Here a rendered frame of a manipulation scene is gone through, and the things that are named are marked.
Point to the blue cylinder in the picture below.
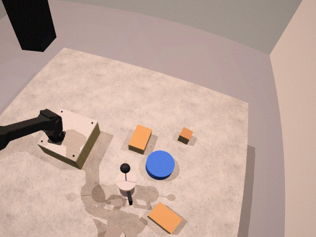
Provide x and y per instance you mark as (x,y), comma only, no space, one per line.
(160,164)

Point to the french press coffee maker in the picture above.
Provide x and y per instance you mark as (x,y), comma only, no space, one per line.
(126,183)

